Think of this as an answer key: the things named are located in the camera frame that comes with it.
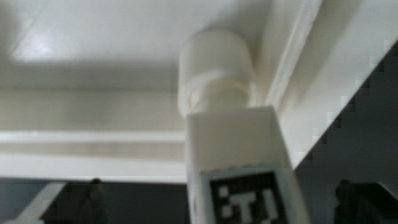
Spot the white leg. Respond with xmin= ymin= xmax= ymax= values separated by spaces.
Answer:
xmin=183 ymin=79 xmax=315 ymax=224

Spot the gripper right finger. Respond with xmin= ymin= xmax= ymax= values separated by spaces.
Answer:
xmin=334 ymin=180 xmax=398 ymax=224

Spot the white square tabletop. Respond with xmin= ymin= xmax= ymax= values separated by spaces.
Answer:
xmin=0 ymin=0 xmax=398 ymax=183

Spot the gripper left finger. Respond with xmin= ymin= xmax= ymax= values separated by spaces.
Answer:
xmin=11 ymin=178 xmax=108 ymax=224

